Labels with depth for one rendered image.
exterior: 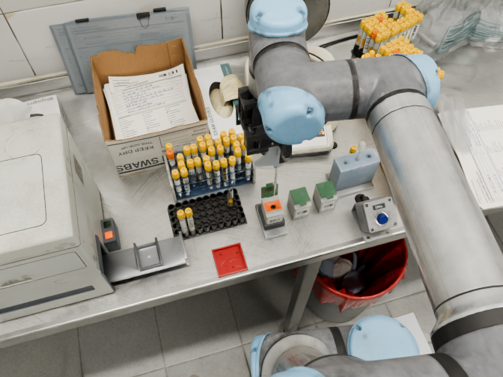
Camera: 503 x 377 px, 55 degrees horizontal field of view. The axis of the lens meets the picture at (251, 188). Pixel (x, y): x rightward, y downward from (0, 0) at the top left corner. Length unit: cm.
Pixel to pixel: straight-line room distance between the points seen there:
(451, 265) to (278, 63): 30
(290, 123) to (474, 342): 30
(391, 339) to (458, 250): 36
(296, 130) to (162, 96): 76
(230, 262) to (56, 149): 44
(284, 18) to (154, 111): 70
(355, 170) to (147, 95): 57
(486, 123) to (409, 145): 91
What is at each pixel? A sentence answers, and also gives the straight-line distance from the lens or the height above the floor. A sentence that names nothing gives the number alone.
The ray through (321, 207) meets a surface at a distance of 114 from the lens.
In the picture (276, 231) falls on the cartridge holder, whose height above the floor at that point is 89.
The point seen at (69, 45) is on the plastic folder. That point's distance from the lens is 136.
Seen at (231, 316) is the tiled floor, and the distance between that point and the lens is 197.
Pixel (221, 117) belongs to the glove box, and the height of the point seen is 94.
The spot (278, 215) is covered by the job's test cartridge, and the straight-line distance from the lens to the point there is 108.
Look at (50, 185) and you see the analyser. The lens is 91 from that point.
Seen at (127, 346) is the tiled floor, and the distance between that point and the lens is 199.
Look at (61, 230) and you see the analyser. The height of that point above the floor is 117.
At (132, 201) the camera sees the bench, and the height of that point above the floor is 88.
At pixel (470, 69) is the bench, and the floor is 87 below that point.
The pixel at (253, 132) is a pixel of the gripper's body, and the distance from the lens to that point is 78.
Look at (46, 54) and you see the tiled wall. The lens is 140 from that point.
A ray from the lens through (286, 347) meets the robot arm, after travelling 74.
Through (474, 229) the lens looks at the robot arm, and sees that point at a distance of 48.
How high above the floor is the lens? 190
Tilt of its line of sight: 59 degrees down
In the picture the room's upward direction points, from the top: 1 degrees clockwise
